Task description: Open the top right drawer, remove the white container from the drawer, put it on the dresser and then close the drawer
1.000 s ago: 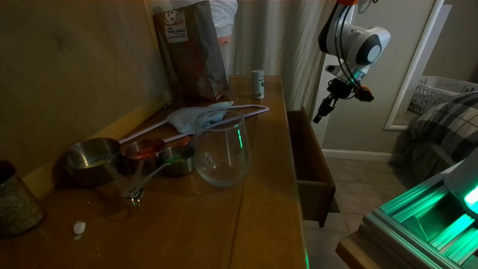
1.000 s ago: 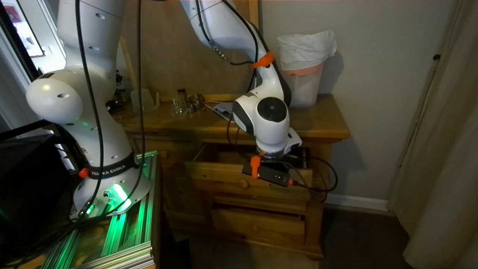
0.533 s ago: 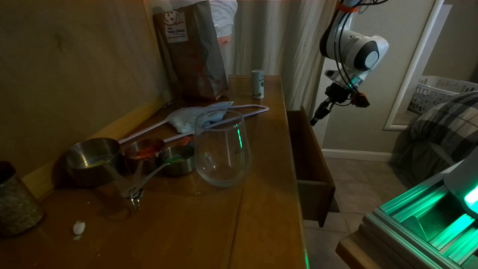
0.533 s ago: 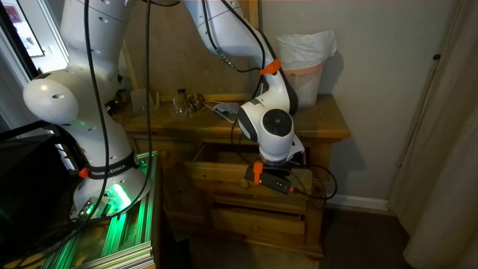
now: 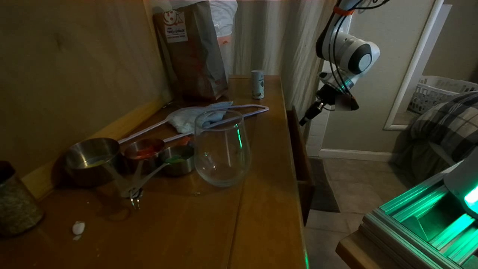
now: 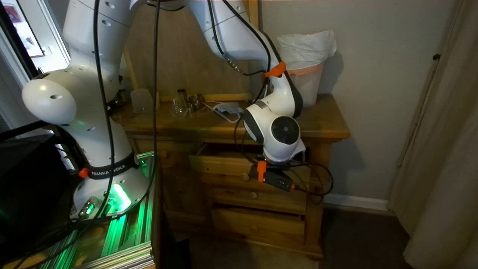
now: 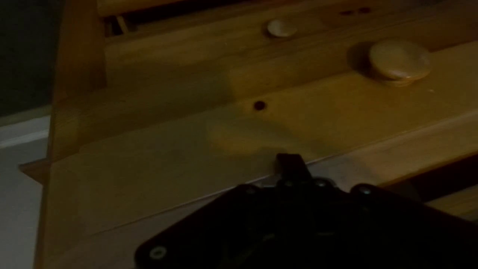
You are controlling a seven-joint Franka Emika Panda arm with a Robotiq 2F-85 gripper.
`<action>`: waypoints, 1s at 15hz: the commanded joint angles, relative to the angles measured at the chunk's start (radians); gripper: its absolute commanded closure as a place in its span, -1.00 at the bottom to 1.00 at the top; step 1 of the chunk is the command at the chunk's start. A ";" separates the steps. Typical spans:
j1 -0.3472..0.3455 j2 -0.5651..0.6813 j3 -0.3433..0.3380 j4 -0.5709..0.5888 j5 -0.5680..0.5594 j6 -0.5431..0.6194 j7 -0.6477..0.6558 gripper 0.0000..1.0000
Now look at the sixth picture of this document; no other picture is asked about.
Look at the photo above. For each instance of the black box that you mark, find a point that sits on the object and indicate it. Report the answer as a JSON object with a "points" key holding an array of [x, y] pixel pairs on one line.
{"points": [[30, 189]]}

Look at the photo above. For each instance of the white picture frame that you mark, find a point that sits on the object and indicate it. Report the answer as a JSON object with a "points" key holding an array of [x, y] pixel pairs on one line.
{"points": [[30, 30]]}

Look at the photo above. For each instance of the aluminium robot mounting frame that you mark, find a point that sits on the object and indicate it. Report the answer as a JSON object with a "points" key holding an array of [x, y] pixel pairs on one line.
{"points": [[135, 234]]}

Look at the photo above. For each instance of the black camera on stand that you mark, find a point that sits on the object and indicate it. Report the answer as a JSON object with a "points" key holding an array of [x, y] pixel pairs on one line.
{"points": [[117, 98]]}

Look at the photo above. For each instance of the white crumpled cloth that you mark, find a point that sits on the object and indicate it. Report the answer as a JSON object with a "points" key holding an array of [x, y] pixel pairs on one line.
{"points": [[227, 107]]}

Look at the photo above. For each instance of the wooden backboard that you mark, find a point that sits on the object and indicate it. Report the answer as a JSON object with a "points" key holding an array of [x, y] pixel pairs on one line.
{"points": [[184, 60]]}

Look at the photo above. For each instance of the white bin with liner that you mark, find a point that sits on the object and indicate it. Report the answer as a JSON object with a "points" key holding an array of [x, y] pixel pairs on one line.
{"points": [[311, 54]]}

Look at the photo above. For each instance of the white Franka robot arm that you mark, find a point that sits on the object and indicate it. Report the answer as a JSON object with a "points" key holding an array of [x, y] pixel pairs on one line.
{"points": [[278, 129]]}

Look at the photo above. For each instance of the clear glass tumbler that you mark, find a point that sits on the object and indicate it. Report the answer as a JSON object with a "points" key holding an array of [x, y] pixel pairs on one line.
{"points": [[181, 105]]}

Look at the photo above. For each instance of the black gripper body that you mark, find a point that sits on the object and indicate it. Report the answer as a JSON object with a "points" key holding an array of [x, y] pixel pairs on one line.
{"points": [[259, 171]]}

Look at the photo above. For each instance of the wooden pine dresser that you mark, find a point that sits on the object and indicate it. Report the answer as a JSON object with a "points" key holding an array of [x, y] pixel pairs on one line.
{"points": [[323, 128]]}

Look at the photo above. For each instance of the small steel measuring cup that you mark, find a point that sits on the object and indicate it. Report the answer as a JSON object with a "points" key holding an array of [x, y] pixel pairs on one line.
{"points": [[199, 104]]}

